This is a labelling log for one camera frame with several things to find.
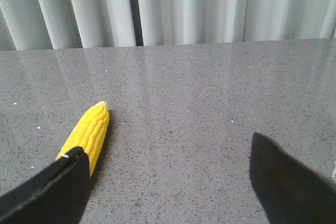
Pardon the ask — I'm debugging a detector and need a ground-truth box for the white pleated curtain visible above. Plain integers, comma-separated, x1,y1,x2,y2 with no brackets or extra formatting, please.
1,0,335,50

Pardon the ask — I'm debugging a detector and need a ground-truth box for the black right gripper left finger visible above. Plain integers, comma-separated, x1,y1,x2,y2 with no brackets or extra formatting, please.
1,147,90,223

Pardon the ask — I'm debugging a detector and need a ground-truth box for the yellow corn cob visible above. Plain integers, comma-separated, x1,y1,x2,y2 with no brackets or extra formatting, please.
56,101,110,176

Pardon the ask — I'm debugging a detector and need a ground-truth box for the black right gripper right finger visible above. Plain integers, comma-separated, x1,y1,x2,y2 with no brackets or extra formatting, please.
249,132,335,223

